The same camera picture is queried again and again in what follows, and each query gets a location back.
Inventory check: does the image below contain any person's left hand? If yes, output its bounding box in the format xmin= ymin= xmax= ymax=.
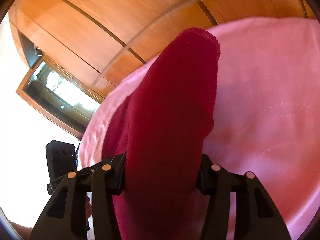
xmin=85 ymin=196 xmax=92 ymax=219

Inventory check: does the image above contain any wooden framed doorway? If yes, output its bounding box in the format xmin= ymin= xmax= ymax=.
xmin=16 ymin=57 xmax=103 ymax=140

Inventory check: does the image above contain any wooden wardrobe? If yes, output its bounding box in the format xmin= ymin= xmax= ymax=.
xmin=9 ymin=0 xmax=315 ymax=97

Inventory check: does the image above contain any dark red cloth garment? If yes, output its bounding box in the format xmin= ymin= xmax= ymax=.
xmin=102 ymin=28 xmax=220 ymax=239

